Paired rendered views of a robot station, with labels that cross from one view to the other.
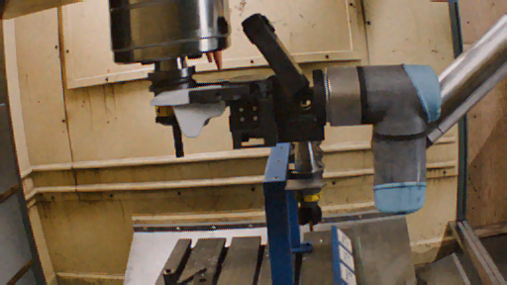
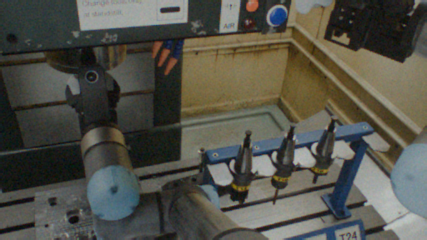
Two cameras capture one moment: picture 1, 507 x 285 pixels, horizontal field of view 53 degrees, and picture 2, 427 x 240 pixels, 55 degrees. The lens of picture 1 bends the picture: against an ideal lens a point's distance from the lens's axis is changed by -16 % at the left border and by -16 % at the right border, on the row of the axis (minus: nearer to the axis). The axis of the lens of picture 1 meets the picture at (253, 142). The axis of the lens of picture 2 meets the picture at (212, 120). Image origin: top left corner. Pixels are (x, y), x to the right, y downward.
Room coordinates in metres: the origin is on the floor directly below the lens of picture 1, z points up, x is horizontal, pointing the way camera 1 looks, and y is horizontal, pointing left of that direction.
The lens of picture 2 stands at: (0.63, -0.66, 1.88)
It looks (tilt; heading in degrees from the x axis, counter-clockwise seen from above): 37 degrees down; 61
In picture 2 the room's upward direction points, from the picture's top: 5 degrees clockwise
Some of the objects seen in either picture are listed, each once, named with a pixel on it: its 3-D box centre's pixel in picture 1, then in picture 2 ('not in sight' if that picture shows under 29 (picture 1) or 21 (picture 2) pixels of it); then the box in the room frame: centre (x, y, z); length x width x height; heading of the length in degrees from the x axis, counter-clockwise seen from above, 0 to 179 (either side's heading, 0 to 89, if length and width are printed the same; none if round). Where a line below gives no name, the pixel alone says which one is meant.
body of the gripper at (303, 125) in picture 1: (275, 106); (98, 123); (0.73, -0.03, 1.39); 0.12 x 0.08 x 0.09; 84
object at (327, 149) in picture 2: not in sight; (327, 139); (1.26, -0.11, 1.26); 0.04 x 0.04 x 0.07
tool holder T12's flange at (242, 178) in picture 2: (306, 174); (242, 170); (1.04, -0.09, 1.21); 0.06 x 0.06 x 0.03
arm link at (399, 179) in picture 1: (399, 166); (125, 217); (0.73, -0.19, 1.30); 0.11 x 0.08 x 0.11; 169
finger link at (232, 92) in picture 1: (225, 92); (78, 97); (0.71, 0.03, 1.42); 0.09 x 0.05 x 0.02; 97
